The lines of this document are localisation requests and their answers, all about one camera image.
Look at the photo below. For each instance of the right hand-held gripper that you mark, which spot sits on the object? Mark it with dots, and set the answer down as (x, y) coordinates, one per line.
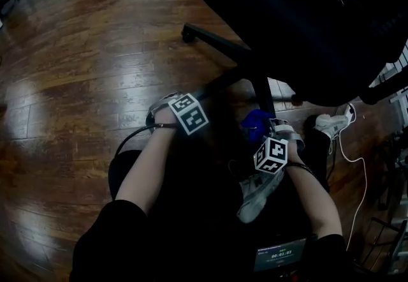
(272, 154)

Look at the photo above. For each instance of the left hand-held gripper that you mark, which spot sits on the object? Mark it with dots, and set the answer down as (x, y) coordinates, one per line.
(191, 116)

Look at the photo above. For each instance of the blue cloth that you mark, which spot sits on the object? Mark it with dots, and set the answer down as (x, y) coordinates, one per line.
(255, 124)

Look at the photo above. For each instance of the black office chair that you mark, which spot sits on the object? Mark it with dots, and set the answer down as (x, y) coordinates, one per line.
(287, 19)

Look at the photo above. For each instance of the person's left forearm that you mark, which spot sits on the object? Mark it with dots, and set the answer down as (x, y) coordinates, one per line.
(143, 169)

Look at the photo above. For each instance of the person's right forearm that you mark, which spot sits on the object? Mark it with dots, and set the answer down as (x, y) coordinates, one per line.
(315, 201)

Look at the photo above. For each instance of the person's right hand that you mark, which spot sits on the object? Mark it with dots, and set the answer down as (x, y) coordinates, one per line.
(293, 156)

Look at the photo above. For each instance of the person's left hand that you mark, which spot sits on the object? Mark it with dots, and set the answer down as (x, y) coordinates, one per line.
(165, 116)

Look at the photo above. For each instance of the person's white sneaker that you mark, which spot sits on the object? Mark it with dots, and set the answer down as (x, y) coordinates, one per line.
(331, 122)
(258, 194)

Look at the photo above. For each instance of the person's black trousers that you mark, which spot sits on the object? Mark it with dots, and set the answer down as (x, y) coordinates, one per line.
(207, 178)

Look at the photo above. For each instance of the black smartphone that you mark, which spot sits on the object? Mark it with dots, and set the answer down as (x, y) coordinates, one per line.
(280, 255)

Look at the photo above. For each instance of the person's black shirt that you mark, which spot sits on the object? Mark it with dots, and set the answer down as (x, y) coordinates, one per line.
(127, 249)

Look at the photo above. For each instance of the black metal rack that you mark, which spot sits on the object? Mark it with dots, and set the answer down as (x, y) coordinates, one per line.
(395, 236)

